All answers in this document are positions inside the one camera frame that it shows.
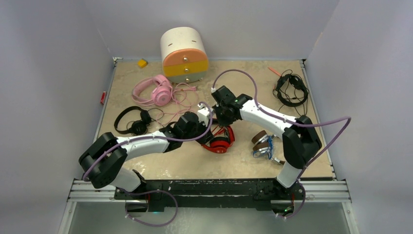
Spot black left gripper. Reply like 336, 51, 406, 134
182, 117, 214, 145

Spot red black headphones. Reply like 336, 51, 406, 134
201, 125, 235, 154

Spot red audio cable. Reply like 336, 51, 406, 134
211, 126, 233, 139

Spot brown leather silver headphones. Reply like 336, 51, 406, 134
251, 130, 285, 165

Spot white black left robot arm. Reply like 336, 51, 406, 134
78, 108, 214, 199

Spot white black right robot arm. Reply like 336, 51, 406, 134
211, 86, 322, 198

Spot pink headphones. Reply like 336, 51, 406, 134
131, 74, 201, 127

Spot orange pencil stick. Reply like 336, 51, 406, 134
268, 67, 282, 77

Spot cream orange yellow drawer box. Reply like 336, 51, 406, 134
160, 27, 209, 83

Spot small yellow block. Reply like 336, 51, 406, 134
137, 59, 149, 68

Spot small red clip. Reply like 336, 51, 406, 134
99, 91, 107, 105

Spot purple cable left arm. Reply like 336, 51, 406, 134
82, 101, 214, 182

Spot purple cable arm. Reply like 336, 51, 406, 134
211, 69, 352, 220
82, 101, 214, 182

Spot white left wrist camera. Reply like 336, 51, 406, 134
197, 105, 214, 126

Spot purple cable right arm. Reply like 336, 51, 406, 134
211, 69, 352, 220

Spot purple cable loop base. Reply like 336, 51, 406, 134
124, 190, 178, 227

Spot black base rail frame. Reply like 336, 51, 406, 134
68, 173, 351, 214

